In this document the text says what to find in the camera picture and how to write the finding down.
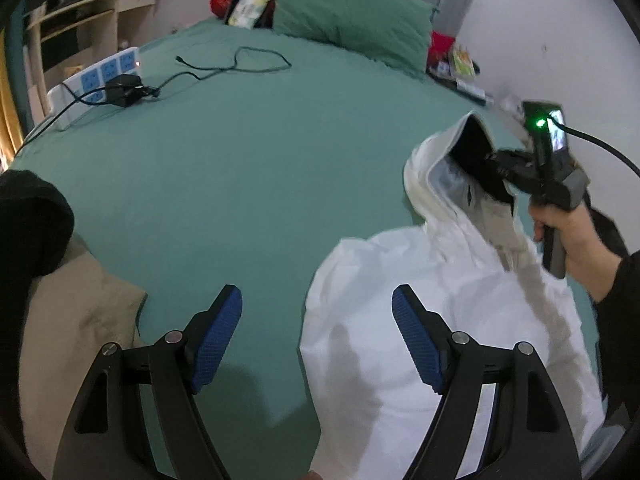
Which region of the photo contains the bed with green sheet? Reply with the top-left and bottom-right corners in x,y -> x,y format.
10,15 -> 601,480

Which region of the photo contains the black power strip cord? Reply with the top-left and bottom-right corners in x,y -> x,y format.
19,85 -> 110,153

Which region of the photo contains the white hoodie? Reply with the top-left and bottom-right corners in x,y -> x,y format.
300,112 -> 608,480

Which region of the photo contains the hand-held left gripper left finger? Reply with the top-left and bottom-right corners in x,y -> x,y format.
52,284 -> 244,480

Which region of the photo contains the black charger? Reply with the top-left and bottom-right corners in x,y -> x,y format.
104,74 -> 162,109

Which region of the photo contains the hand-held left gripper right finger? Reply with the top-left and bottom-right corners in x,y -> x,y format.
391,284 -> 583,480

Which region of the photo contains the white blue power strip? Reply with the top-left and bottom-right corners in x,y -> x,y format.
47,46 -> 141,131

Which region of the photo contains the person's right forearm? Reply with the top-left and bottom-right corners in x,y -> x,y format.
592,249 -> 640,423

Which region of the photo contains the black garment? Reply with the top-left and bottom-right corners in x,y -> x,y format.
0,170 -> 76,282

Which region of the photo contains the black charging cable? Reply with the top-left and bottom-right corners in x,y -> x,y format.
140,46 -> 292,99

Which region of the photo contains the beige garment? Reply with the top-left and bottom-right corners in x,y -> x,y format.
17,235 -> 148,477

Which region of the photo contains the pile of small packets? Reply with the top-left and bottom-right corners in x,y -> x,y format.
427,45 -> 497,107

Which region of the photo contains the green pillow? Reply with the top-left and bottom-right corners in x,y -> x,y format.
267,0 -> 439,79

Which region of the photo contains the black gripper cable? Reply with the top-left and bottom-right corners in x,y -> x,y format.
549,117 -> 640,178

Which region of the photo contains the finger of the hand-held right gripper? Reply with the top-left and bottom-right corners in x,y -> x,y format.
482,148 -> 533,195

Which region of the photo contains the wooden shelf unit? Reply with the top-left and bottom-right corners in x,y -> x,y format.
22,0 -> 167,127

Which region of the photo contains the person's right hand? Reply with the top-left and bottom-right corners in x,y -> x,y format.
529,199 -> 624,302

